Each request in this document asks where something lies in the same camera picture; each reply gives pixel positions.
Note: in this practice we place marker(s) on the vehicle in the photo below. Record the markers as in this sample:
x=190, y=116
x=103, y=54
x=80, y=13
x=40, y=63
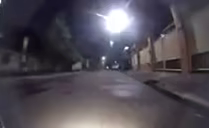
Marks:
x=115, y=66

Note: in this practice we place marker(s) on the dark wet asphalt road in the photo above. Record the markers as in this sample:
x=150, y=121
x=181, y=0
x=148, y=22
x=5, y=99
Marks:
x=92, y=100

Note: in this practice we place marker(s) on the bright street lamp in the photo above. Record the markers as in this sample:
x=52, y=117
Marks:
x=117, y=20

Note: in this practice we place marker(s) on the paved sidewalk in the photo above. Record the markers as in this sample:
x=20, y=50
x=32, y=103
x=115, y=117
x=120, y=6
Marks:
x=178, y=85

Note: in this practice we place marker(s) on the pole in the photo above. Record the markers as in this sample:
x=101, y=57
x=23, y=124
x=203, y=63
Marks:
x=24, y=55

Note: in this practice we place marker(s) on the pale wall with pillars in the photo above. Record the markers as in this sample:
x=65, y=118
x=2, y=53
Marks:
x=172, y=46

